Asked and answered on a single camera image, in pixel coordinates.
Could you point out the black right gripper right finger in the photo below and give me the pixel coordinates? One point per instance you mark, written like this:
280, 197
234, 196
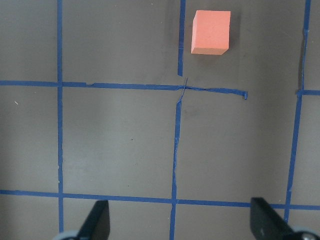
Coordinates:
265, 222

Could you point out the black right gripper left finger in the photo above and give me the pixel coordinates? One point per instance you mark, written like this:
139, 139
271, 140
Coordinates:
97, 224

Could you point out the orange foam cube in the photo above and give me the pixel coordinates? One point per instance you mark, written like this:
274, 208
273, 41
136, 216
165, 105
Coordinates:
210, 32

